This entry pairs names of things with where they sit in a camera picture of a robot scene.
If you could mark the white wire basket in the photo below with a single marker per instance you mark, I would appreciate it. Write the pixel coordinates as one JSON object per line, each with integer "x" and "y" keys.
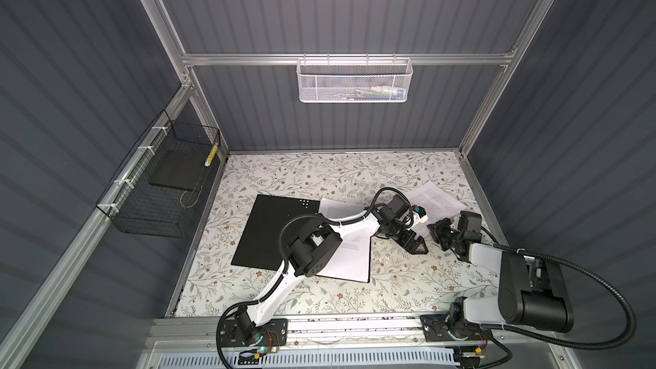
{"x": 319, "y": 80}

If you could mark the black wire basket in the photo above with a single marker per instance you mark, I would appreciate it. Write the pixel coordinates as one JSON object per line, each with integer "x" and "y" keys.
{"x": 162, "y": 190}

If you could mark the pens in white basket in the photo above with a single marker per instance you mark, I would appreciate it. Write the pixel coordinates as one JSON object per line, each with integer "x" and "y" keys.
{"x": 376, "y": 93}

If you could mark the black pad in basket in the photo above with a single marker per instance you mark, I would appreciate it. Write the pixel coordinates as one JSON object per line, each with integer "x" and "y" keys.
{"x": 178, "y": 170}

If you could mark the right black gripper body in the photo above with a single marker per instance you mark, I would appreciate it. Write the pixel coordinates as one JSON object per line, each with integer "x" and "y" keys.
{"x": 458, "y": 238}

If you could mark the yellow marker in black basket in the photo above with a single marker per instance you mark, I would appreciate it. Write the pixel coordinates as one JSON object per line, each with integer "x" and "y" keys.
{"x": 211, "y": 155}

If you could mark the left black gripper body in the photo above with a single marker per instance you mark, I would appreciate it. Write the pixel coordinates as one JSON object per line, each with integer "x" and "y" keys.
{"x": 396, "y": 229}

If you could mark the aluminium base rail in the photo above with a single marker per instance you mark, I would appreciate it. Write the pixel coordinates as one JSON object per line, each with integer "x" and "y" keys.
{"x": 303, "y": 332}

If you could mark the printed sheet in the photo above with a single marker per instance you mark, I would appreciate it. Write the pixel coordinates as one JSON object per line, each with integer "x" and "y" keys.
{"x": 438, "y": 205}
{"x": 352, "y": 259}

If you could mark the floral table mat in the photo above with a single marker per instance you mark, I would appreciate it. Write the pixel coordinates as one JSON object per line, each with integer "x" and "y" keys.
{"x": 399, "y": 283}

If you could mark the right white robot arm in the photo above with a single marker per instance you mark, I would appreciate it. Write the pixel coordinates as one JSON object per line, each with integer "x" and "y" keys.
{"x": 531, "y": 292}

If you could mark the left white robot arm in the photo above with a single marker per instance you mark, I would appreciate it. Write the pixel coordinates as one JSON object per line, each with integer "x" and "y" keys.
{"x": 309, "y": 243}

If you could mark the grey folder with black inside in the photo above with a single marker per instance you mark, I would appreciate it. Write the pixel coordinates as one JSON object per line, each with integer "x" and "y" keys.
{"x": 257, "y": 247}

